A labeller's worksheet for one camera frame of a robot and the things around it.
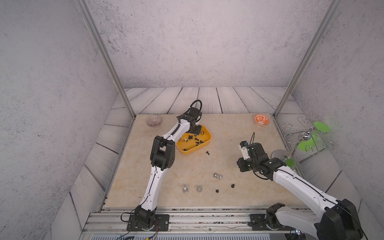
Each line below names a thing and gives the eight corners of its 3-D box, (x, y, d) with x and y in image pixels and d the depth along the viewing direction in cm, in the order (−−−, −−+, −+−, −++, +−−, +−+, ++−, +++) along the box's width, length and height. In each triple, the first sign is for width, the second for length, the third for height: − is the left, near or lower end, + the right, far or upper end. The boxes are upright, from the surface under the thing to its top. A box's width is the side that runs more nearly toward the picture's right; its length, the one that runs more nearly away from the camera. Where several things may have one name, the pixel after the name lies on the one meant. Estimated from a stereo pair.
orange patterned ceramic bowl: (256, 126, 114) (257, 123, 112) (253, 117, 121) (254, 114, 118) (269, 126, 114) (271, 123, 112) (265, 117, 121) (267, 114, 118)
